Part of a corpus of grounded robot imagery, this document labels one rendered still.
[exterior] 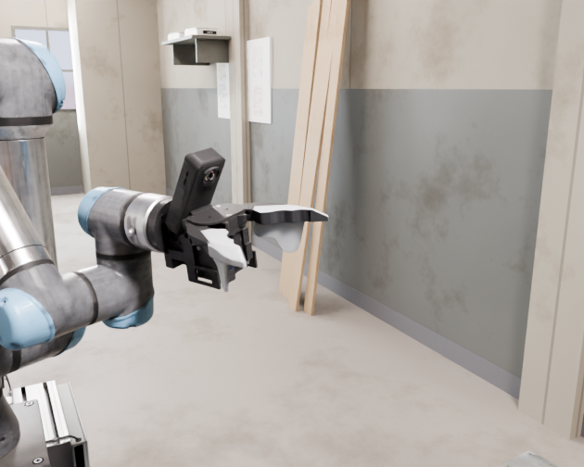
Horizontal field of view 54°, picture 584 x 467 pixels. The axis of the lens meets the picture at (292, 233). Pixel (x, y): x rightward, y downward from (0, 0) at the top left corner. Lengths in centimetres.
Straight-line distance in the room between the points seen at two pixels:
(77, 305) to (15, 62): 40
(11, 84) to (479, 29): 272
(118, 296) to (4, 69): 38
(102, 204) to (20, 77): 27
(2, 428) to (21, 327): 36
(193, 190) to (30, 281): 24
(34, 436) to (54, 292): 40
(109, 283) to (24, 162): 29
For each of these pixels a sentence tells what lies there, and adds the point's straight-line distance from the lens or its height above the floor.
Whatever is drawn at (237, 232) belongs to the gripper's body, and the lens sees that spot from 68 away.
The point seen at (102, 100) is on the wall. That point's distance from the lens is 877.
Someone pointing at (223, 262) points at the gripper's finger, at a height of 144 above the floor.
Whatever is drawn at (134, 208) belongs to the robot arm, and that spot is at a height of 146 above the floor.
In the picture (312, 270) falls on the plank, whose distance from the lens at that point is 416.
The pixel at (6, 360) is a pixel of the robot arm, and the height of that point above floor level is 119.
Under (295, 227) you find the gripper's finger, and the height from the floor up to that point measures 144.
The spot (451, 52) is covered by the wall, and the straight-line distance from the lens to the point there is 350.
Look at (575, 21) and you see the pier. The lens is 286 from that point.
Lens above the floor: 161
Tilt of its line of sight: 14 degrees down
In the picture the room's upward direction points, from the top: straight up
